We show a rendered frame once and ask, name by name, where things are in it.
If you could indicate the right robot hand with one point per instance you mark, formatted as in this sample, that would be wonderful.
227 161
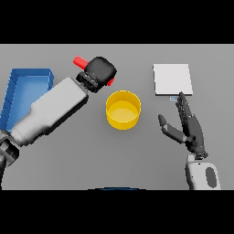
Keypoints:
192 126

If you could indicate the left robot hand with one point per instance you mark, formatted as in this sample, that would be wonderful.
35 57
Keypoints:
98 71

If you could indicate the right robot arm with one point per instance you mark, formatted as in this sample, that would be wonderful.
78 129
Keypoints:
199 175

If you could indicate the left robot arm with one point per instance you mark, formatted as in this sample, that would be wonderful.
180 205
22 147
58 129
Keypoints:
51 110

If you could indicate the yellow bowl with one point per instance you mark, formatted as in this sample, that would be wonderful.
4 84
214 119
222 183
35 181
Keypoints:
123 113

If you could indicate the pale square measuring scale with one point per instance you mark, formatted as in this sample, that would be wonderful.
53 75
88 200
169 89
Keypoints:
172 79

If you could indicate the blue tray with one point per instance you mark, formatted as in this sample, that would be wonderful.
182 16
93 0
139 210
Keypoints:
26 91

